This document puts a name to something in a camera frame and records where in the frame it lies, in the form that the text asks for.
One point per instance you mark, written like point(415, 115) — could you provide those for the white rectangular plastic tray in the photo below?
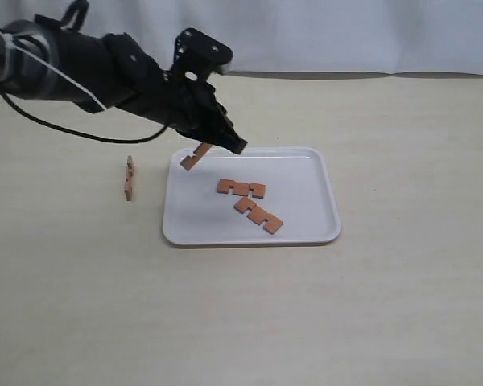
point(298, 192)

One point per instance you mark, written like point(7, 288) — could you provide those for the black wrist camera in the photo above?
point(200, 54)

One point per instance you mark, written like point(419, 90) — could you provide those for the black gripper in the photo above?
point(188, 106)

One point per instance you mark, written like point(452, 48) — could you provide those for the white backdrop curtain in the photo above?
point(310, 35)

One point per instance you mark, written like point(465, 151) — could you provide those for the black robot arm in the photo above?
point(41, 60)

